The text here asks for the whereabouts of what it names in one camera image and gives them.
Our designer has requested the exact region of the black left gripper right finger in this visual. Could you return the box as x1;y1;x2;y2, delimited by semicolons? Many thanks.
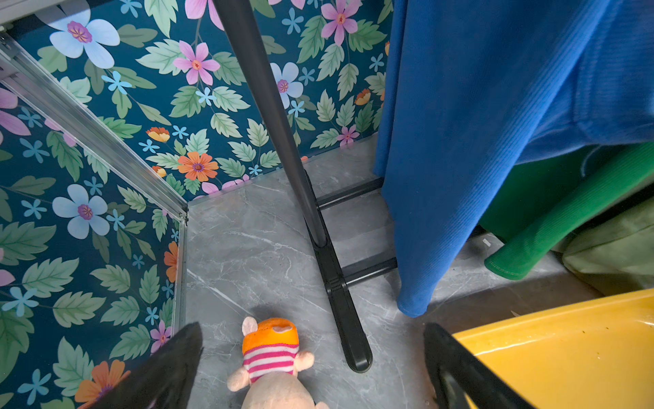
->
423;323;532;408

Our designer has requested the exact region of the olive green tank top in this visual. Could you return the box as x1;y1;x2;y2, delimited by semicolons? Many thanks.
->
562;199;653;296

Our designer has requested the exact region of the blue tank top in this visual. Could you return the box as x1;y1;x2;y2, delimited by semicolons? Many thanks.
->
375;1;653;318

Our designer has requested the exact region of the black clothes rack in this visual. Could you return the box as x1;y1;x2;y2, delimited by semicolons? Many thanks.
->
214;0;398;373

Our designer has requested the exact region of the yellow plastic tray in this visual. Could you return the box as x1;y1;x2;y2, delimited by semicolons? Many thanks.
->
454;290;653;408

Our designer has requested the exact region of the plush doll toy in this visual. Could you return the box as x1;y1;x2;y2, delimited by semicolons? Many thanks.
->
228;316;328;408

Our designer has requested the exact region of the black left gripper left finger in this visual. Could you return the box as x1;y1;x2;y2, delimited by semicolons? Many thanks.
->
91;322;203;409

